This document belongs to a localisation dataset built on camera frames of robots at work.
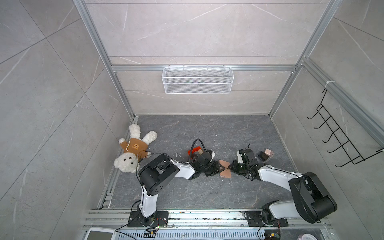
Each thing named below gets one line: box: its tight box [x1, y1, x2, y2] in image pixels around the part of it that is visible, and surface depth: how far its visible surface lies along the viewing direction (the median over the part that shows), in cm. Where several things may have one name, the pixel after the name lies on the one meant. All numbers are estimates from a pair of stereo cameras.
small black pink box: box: [257, 148, 275, 162], surface depth 97 cm
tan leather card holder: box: [219, 159, 231, 178], surface depth 89 cm
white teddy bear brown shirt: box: [113, 123, 158, 173], surface depth 94 cm
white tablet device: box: [84, 227, 120, 240], surface depth 67 cm
